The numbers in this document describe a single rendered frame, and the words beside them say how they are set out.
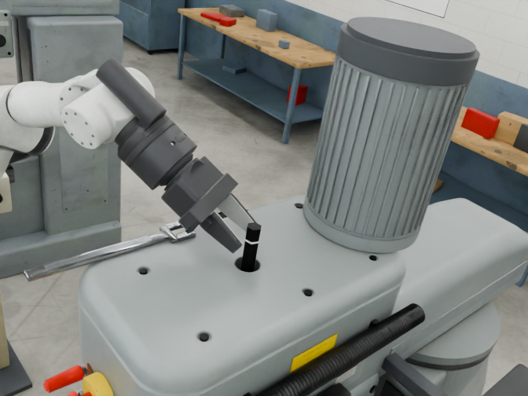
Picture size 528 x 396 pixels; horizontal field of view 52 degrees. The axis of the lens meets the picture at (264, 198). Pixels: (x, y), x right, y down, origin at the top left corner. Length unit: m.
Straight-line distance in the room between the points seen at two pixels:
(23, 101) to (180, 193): 0.30
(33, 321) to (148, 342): 2.84
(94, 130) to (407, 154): 0.43
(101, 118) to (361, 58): 0.35
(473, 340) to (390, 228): 0.53
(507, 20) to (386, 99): 4.43
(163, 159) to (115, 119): 0.08
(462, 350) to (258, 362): 0.67
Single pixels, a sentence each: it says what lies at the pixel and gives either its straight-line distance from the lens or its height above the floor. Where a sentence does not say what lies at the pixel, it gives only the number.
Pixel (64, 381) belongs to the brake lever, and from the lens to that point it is 0.88.
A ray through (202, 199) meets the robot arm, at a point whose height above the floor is 2.00.
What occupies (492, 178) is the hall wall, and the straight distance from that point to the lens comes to 5.36.
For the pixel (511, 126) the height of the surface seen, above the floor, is 1.01.
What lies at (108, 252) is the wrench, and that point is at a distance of 0.79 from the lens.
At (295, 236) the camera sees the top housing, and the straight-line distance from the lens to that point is 0.87.
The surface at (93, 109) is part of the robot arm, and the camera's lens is 0.74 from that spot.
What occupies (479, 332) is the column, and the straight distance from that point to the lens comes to 1.36.
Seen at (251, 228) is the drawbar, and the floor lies 1.96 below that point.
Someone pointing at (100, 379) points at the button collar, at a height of 1.79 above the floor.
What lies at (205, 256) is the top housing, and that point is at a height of 1.89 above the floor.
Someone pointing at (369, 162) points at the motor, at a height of 2.04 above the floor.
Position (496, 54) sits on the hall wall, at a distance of 5.22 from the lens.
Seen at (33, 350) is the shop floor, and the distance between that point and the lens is 3.33.
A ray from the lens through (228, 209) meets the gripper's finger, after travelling 0.79.
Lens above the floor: 2.37
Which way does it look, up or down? 30 degrees down
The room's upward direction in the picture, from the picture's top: 9 degrees clockwise
